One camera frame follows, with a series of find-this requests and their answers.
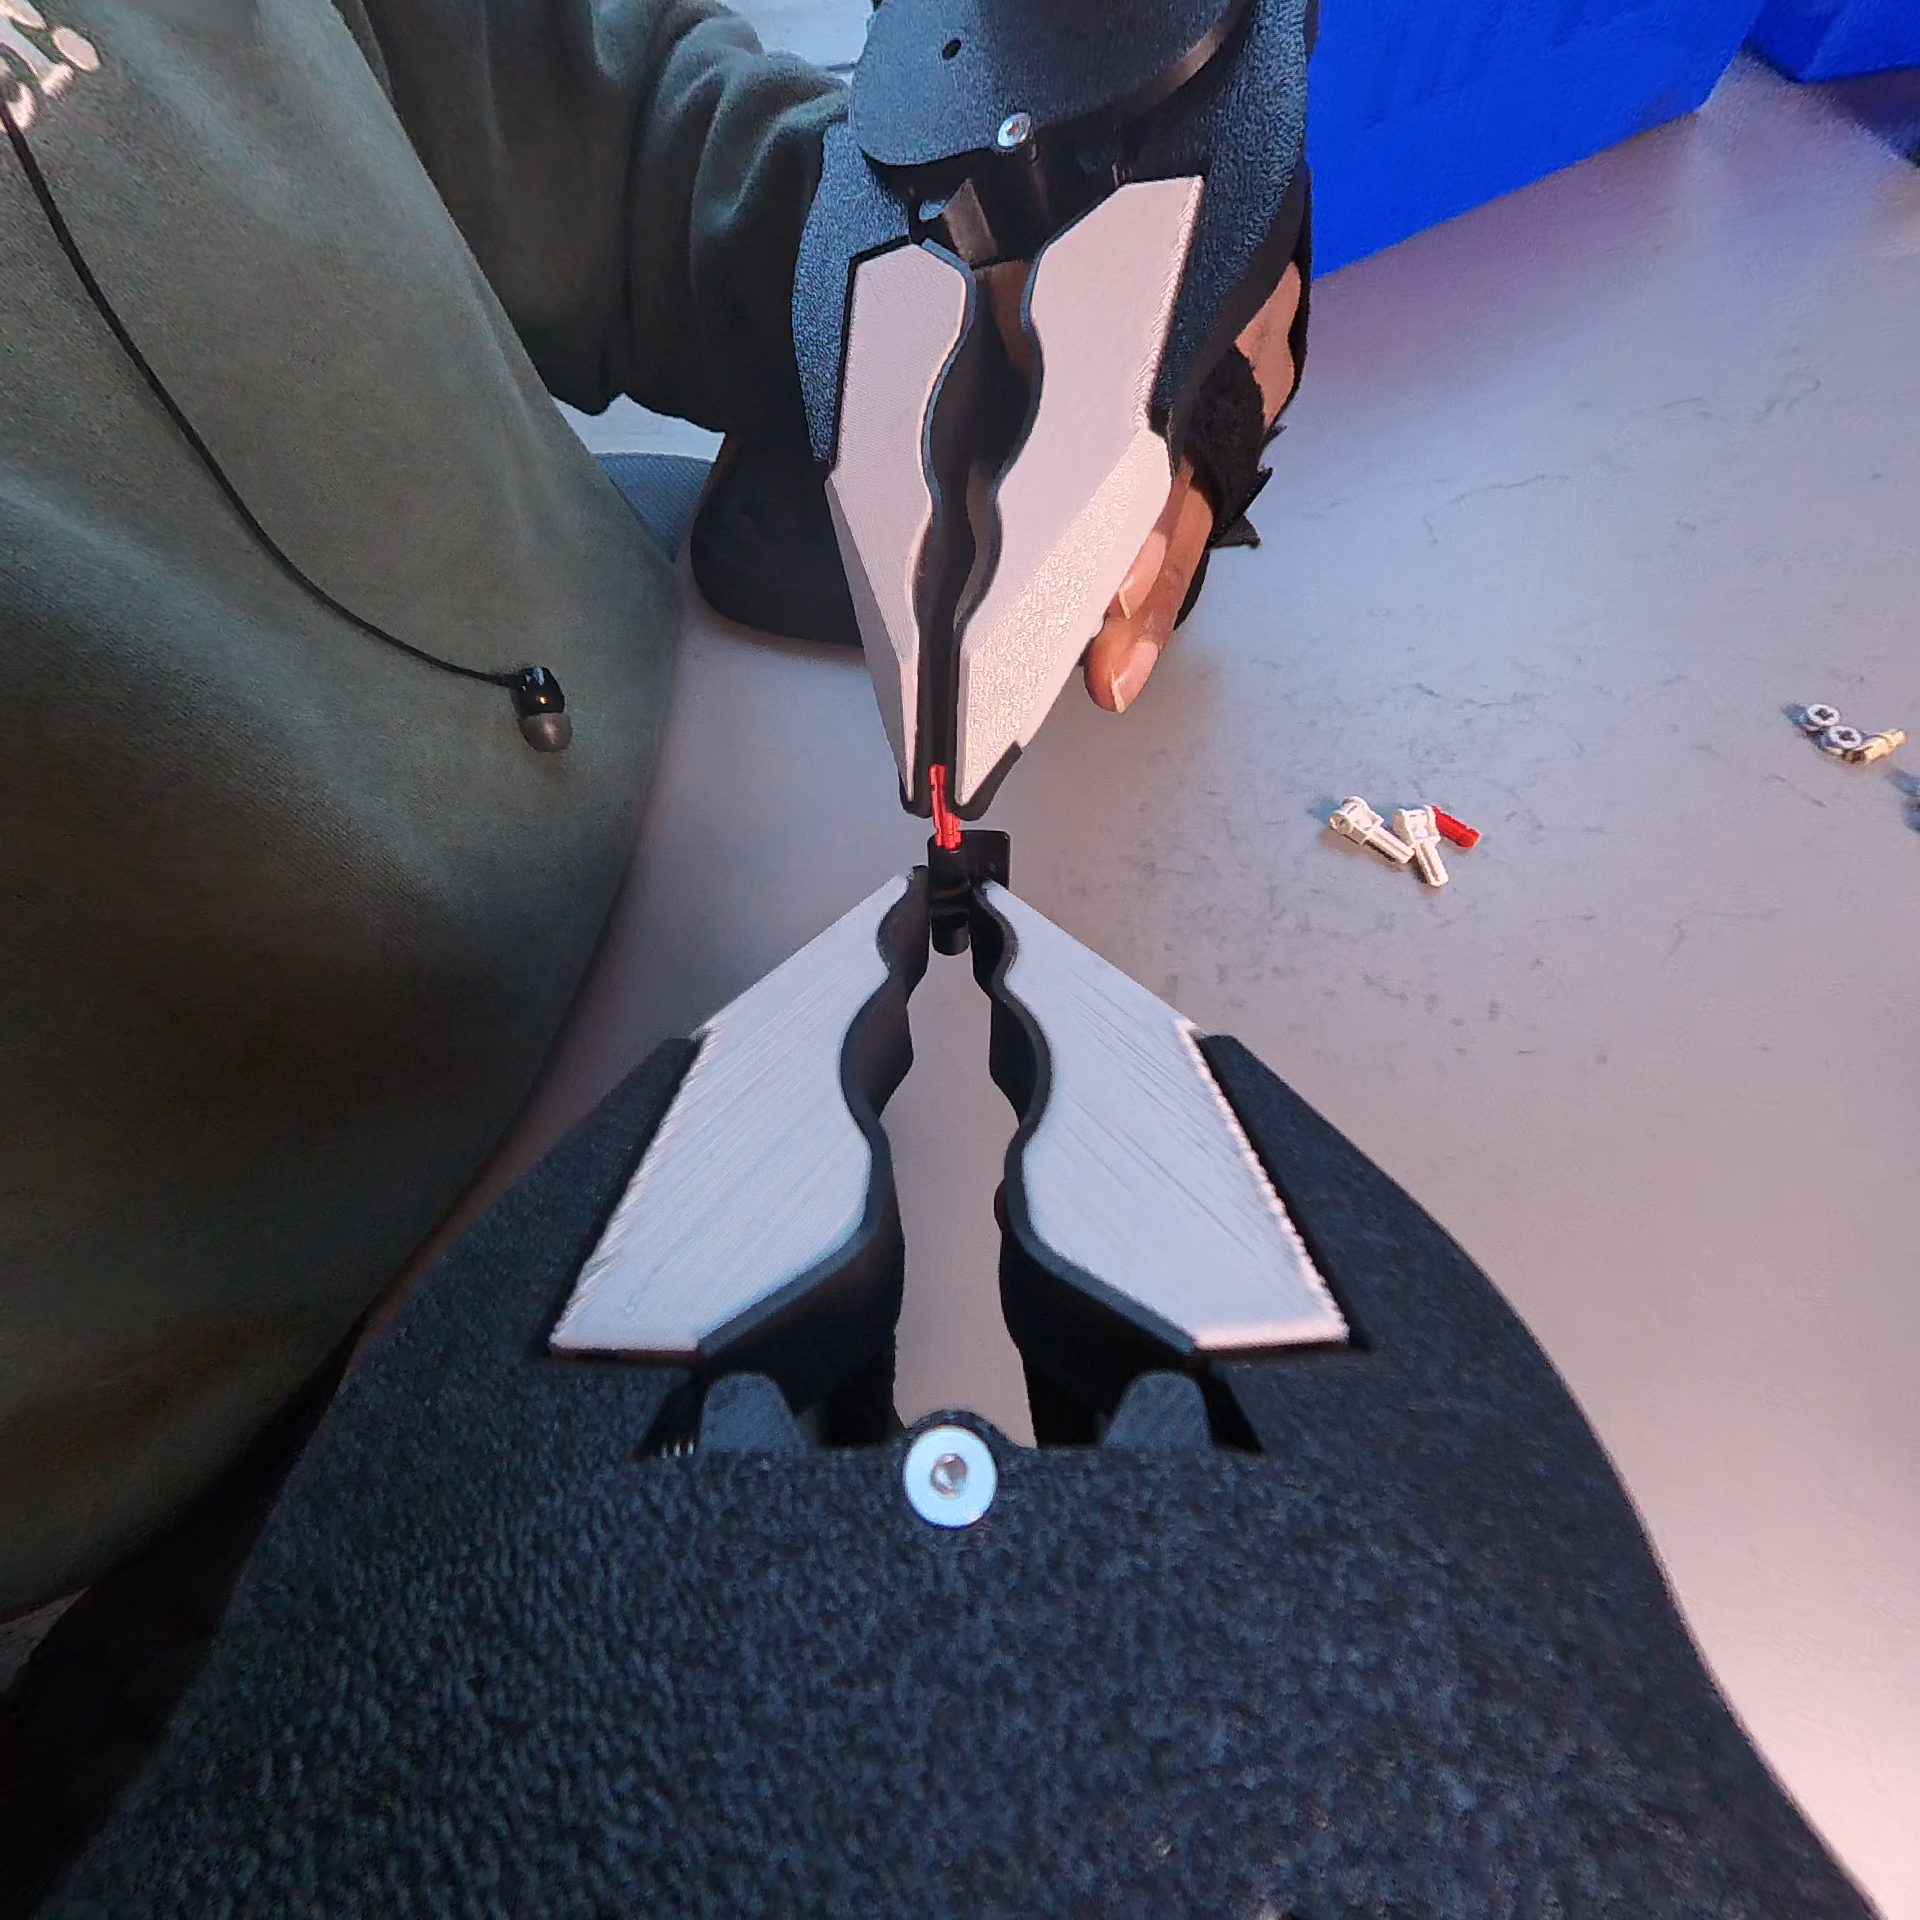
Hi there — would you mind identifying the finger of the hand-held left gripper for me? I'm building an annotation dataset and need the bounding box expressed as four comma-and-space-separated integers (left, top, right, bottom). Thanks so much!
820, 240, 976, 814
951, 173, 1212, 814

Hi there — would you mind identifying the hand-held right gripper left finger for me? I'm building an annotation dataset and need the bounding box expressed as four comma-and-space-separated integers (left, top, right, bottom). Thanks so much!
546, 868, 930, 1453

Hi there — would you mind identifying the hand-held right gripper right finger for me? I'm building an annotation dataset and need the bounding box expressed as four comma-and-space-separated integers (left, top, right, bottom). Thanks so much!
969, 875, 1354, 1453

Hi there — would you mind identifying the black lego connector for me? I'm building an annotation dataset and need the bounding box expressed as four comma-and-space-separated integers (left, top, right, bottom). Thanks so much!
923, 828, 1010, 957

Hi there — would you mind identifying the cluster of small lego pieces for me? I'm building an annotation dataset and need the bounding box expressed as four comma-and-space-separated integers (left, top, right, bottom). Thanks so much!
1792, 700, 1920, 833

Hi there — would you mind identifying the person's left hand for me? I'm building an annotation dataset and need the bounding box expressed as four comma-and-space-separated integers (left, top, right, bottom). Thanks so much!
1083, 262, 1306, 716

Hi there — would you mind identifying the black wrist rest pad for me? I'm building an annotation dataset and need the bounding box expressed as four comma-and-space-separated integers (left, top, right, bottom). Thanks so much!
690, 435, 872, 649

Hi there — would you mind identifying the person's green sweatshirt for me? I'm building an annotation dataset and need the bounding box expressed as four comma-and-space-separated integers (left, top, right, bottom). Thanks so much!
0, 0, 694, 1630

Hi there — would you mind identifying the black earbud with cord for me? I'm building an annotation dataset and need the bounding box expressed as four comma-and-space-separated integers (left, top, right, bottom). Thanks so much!
0, 87, 577, 755

